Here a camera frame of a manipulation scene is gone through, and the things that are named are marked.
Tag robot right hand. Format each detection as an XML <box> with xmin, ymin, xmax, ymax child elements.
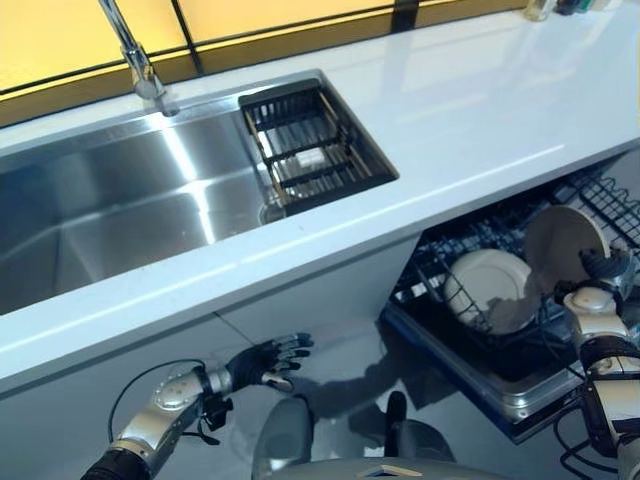
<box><xmin>553</xmin><ymin>248</ymin><xmax>639</xmax><ymax>304</ymax></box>

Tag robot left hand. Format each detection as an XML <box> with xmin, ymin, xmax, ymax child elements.
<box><xmin>231</xmin><ymin>331</ymin><xmax>315</xmax><ymax>394</ymax></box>

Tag white round plate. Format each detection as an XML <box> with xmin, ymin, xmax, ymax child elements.
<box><xmin>443</xmin><ymin>248</ymin><xmax>542</xmax><ymax>337</ymax></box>
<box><xmin>523</xmin><ymin>203</ymin><xmax>612</xmax><ymax>301</ymax></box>

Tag dishwasher door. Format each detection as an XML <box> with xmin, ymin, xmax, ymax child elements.
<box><xmin>380</xmin><ymin>298</ymin><xmax>604</xmax><ymax>443</ymax></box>

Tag robot silver left leg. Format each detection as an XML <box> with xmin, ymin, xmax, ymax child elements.
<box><xmin>251</xmin><ymin>396</ymin><xmax>315</xmax><ymax>475</ymax></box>

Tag robot silver leg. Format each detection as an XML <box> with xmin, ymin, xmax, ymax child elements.
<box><xmin>251</xmin><ymin>396</ymin><xmax>315</xmax><ymax>475</ymax></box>
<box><xmin>383</xmin><ymin>389</ymin><xmax>457</xmax><ymax>465</ymax></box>

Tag white cabinet front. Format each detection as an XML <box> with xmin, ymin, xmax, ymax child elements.
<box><xmin>0</xmin><ymin>233</ymin><xmax>422</xmax><ymax>480</ymax></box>

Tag round sink drain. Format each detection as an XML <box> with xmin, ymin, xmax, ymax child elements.
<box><xmin>256</xmin><ymin>198</ymin><xmax>287</xmax><ymax>224</ymax></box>

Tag robot silver torso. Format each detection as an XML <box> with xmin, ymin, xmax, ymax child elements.
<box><xmin>257</xmin><ymin>452</ymin><xmax>504</xmax><ymax>480</ymax></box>

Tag robot silver right leg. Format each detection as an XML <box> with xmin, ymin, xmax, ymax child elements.
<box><xmin>383</xmin><ymin>389</ymin><xmax>457</xmax><ymax>465</ymax></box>

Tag stainless steel sink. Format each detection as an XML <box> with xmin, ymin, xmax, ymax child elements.
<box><xmin>0</xmin><ymin>68</ymin><xmax>401</xmax><ymax>317</ymax></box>

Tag white sponge block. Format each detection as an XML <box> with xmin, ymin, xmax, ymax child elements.
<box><xmin>294</xmin><ymin>147</ymin><xmax>327</xmax><ymax>171</ymax></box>

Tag black sink drain basket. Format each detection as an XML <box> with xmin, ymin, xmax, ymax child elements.
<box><xmin>237</xmin><ymin>87</ymin><xmax>400</xmax><ymax>217</ymax></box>

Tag clear glass bottle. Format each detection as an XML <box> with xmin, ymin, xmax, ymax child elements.
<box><xmin>523</xmin><ymin>0</ymin><xmax>557</xmax><ymax>23</ymax></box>

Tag chrome faucet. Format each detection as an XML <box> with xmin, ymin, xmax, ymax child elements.
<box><xmin>96</xmin><ymin>0</ymin><xmax>181</xmax><ymax>119</ymax></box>

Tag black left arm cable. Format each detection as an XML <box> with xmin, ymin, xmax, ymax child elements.
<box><xmin>106</xmin><ymin>358</ymin><xmax>202</xmax><ymax>447</ymax></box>

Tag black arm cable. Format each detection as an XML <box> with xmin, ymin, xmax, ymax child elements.
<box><xmin>551</xmin><ymin>363</ymin><xmax>622</xmax><ymax>472</ymax></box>
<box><xmin>106</xmin><ymin>358</ymin><xmax>202</xmax><ymax>447</ymax></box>

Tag black wire dishwasher rack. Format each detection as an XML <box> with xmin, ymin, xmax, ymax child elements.
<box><xmin>393</xmin><ymin>168</ymin><xmax>640</xmax><ymax>354</ymax></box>

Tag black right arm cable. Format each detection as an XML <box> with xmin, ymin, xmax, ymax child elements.
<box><xmin>551</xmin><ymin>363</ymin><xmax>622</xmax><ymax>472</ymax></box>

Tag window with black frame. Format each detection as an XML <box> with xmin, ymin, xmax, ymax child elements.
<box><xmin>0</xmin><ymin>0</ymin><xmax>531</xmax><ymax>129</ymax></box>

